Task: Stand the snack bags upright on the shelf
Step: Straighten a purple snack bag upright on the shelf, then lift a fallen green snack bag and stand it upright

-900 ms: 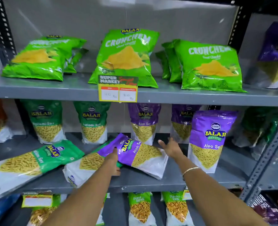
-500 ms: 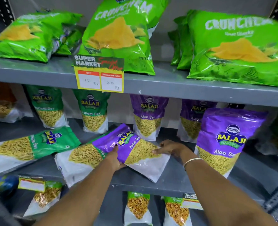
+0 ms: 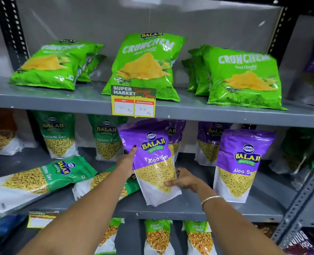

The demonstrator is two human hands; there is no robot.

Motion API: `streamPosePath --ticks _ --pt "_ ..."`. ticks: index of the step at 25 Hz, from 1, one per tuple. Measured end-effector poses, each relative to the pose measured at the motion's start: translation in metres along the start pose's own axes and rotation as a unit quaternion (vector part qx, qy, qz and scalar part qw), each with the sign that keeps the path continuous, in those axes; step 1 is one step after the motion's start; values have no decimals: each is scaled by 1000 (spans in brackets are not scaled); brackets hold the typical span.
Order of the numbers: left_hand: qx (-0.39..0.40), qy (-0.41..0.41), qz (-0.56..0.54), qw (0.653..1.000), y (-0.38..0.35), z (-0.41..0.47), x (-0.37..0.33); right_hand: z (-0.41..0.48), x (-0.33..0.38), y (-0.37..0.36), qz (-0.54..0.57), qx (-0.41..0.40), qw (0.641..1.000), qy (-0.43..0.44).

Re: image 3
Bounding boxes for grey metal shelf rack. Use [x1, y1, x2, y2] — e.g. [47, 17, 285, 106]
[0, 0, 314, 255]

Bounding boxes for row of green chip bags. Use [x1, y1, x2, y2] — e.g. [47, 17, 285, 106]
[9, 32, 288, 111]

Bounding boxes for blue snack packet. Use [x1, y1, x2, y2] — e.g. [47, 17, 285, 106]
[0, 213, 28, 245]

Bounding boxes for orange snack packet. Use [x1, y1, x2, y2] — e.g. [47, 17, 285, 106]
[0, 107, 24, 156]

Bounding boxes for brown snack packet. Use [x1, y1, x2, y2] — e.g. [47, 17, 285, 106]
[253, 222, 279, 239]

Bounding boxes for person's left forearm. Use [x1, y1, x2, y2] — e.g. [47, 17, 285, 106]
[17, 167, 135, 255]

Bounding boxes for small yellow price tag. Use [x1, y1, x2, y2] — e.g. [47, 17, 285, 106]
[27, 211, 60, 229]

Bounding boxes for person's right hand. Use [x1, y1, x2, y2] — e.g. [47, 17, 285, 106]
[164, 167, 207, 194]

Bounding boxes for purple snack packet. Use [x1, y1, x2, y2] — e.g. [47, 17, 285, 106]
[168, 119, 186, 163]
[194, 121, 233, 167]
[213, 129, 276, 204]
[118, 119, 182, 207]

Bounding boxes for person's right forearm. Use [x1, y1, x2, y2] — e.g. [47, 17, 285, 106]
[199, 182, 285, 255]

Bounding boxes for gold bracelet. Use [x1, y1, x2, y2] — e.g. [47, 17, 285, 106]
[200, 195, 224, 212]

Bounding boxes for purple and white snack bag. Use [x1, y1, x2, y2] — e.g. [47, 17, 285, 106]
[284, 228, 314, 255]

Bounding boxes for person's left hand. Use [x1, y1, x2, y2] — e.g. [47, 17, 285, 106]
[116, 145, 138, 179]

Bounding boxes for dark green snack packet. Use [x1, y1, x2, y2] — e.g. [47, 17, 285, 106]
[269, 127, 314, 190]

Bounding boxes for yellow and black price tag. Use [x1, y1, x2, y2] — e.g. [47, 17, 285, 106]
[111, 85, 157, 118]

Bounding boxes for green noodle snack packet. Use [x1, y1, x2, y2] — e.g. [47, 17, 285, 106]
[0, 156, 98, 216]
[72, 166, 140, 201]
[87, 114, 128, 162]
[32, 111, 79, 160]

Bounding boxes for green-topped lentil snack packet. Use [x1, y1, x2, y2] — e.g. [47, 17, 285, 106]
[143, 219, 175, 255]
[94, 218, 125, 255]
[183, 220, 218, 255]

